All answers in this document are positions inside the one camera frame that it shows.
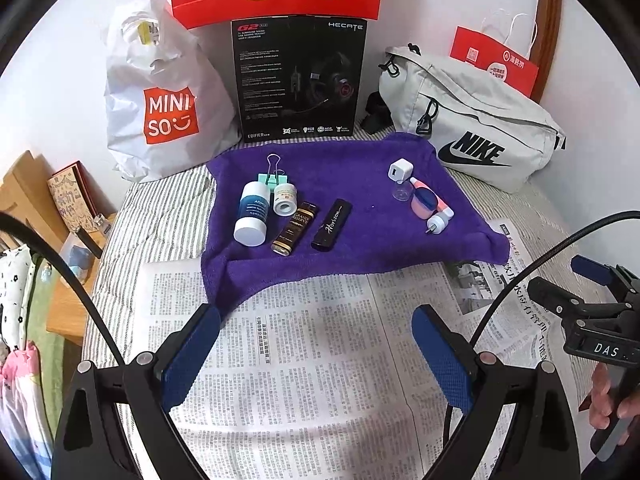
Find black lipstick tube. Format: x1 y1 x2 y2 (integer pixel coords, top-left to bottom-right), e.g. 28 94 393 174
310 199 353 252

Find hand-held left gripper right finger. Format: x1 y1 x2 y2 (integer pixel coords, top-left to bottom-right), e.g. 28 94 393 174
411 304 583 480

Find blue and white bottle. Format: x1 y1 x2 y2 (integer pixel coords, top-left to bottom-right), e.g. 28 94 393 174
233 182 273 247

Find pink and white cloth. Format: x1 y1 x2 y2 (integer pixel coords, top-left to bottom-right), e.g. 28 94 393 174
0 345 53 466

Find white floral cloth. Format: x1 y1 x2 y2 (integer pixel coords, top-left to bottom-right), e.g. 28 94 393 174
0 245 51 356

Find pink jar blue lid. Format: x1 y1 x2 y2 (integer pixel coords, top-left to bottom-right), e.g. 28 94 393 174
410 187 441 220

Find pink pen white cap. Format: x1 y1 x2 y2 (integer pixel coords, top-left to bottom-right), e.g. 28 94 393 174
409 177 456 218

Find white plastic shopping bag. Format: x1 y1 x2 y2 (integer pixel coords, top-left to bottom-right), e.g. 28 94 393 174
102 0 241 183

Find black headset box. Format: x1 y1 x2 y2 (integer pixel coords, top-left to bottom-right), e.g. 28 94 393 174
230 15 370 143

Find mint green binder clip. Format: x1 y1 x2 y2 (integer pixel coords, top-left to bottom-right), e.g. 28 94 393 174
254 154 292 200

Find small blue packet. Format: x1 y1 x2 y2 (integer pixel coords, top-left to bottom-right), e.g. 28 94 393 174
62 245 93 281

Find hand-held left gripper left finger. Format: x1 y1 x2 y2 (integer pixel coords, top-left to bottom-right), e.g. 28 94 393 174
50 304 223 480

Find red paper bag white handles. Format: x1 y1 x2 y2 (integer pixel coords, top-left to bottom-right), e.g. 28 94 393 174
449 9 541 101

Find purple towel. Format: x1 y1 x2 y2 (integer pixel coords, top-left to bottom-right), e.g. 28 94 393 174
200 132 511 313

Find newspaper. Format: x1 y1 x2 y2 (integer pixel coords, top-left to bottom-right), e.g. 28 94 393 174
112 220 608 480

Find grey waist bag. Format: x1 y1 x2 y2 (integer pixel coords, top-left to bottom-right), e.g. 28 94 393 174
366 42 568 195

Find patterned brown book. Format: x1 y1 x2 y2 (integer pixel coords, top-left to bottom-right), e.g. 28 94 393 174
47 160 103 233

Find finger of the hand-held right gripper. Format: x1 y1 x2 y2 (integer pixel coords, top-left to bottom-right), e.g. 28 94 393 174
571 255 640 301
527 276 626 328

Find person's right hand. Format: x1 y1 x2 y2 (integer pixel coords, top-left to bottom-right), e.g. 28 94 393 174
587 362 618 431

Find small black object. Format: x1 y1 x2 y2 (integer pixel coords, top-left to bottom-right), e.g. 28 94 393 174
75 227 103 258

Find white charger cube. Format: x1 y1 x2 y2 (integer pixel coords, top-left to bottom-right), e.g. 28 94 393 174
388 159 414 183

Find brown and gold box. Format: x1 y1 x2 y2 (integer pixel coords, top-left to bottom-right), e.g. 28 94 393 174
270 201 319 257

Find wooden bedside table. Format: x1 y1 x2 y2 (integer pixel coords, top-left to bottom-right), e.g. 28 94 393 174
0 150 118 346

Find curved wooden frame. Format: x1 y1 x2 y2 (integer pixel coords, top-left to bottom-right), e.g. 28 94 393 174
530 0 563 106

